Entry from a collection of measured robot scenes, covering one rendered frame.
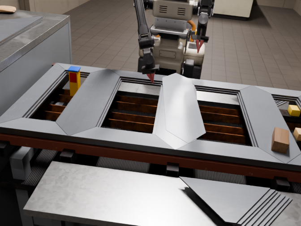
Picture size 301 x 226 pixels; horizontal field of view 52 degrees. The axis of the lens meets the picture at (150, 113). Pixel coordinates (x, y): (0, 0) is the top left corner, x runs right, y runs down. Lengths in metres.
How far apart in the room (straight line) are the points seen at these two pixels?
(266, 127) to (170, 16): 1.05
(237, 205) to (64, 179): 0.65
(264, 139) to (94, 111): 0.79
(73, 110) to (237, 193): 0.81
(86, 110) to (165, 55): 0.97
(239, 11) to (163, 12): 5.47
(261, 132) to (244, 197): 0.39
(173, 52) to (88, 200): 1.39
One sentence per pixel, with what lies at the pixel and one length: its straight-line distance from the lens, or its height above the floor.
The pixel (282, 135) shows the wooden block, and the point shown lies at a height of 0.89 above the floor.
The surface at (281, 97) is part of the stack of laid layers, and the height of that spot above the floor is 0.83.
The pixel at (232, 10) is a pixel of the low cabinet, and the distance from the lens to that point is 7.57.
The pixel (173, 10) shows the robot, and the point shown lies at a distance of 2.18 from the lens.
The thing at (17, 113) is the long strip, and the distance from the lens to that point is 1.51.
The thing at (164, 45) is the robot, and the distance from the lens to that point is 2.28.
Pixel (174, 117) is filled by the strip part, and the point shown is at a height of 0.84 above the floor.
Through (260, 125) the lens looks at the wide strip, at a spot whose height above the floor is 0.84.
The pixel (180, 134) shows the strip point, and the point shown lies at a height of 0.84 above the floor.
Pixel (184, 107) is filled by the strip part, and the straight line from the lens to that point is 1.57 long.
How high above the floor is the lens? 1.60
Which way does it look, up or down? 31 degrees down
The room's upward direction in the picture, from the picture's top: 5 degrees clockwise
